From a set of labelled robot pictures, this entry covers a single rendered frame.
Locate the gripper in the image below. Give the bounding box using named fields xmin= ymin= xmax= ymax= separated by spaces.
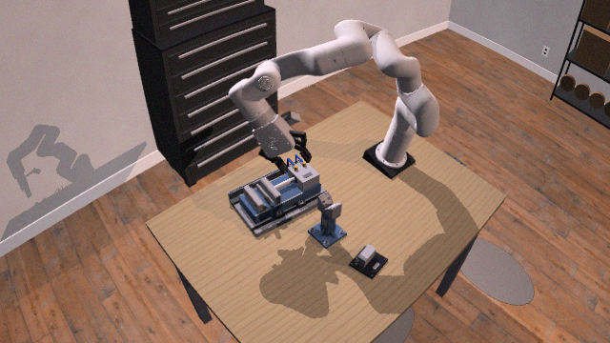
xmin=253 ymin=114 xmax=312 ymax=172

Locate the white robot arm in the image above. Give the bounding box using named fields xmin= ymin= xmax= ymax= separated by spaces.
xmin=229 ymin=20 xmax=439 ymax=169

